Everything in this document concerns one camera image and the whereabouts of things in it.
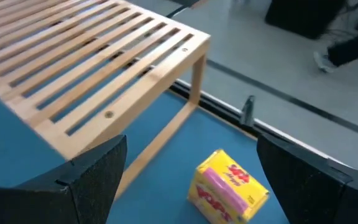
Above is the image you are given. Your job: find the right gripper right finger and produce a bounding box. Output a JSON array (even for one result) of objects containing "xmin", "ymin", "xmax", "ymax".
[{"xmin": 256, "ymin": 133, "xmax": 358, "ymax": 224}]

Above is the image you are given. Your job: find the wooden slatted shelf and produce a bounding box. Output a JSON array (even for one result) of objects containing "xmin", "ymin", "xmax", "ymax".
[{"xmin": 0, "ymin": 0, "xmax": 211, "ymax": 200}]

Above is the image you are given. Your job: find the yellow Corn Pops box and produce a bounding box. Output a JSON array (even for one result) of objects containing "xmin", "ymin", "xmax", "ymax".
[{"xmin": 187, "ymin": 149, "xmax": 270, "ymax": 224}]

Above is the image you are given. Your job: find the black table edge clamp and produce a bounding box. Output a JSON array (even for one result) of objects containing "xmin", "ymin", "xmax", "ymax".
[{"xmin": 239, "ymin": 95, "xmax": 257, "ymax": 127}]

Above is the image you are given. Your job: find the large black floor box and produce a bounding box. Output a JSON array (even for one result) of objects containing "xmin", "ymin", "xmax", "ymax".
[{"xmin": 264, "ymin": 0, "xmax": 348, "ymax": 40}]

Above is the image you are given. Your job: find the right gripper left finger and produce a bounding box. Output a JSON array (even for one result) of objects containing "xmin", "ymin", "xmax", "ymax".
[{"xmin": 0, "ymin": 134, "xmax": 127, "ymax": 224}]

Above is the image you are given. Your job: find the black table frame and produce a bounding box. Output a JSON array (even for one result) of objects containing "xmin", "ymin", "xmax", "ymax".
[{"xmin": 166, "ymin": 77, "xmax": 354, "ymax": 166}]

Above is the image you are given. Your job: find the person's leg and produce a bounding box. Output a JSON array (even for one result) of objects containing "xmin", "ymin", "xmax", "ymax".
[{"xmin": 326, "ymin": 26, "xmax": 358, "ymax": 68}]

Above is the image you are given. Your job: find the person's shoe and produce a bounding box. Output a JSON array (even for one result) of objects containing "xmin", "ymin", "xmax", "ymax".
[{"xmin": 313, "ymin": 50, "xmax": 338, "ymax": 75}]

